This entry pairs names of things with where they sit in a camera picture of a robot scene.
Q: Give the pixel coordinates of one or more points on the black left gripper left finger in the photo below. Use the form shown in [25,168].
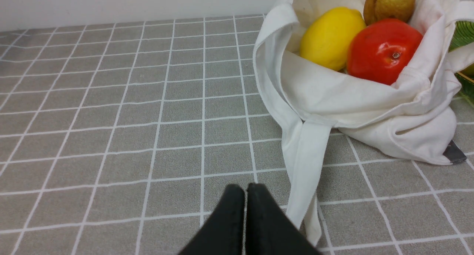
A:
[222,233]

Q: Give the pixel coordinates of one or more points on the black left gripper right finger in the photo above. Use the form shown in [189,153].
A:
[268,230]

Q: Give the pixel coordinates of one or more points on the brown kiwi fruit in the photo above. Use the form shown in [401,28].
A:
[376,10]

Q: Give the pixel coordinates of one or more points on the white cloth tote bag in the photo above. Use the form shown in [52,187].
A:
[410,120]

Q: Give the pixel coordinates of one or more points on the grey grid tablecloth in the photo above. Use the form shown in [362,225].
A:
[119,139]

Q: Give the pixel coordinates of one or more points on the yellow lemon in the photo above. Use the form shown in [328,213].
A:
[326,42]

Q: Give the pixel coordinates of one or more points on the red tomato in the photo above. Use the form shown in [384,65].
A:
[382,50]

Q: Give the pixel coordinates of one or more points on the green leaf-shaped glass plate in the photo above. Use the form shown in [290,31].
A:
[461,51]

